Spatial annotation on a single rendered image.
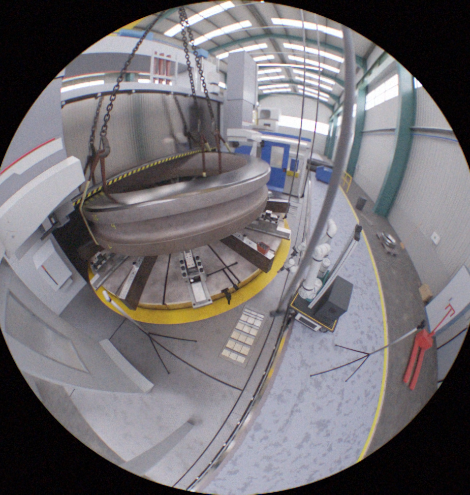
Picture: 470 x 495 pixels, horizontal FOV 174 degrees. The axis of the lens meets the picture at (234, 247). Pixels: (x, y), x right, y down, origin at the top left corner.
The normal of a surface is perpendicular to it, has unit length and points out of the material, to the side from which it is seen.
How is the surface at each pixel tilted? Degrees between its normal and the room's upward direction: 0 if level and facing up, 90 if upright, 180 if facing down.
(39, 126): 90
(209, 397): 0
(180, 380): 0
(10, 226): 90
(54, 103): 90
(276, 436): 0
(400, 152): 90
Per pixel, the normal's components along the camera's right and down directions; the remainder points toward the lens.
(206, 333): 0.02, -0.74
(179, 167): 0.25, 0.65
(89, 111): 0.91, 0.29
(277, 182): -0.43, 0.60
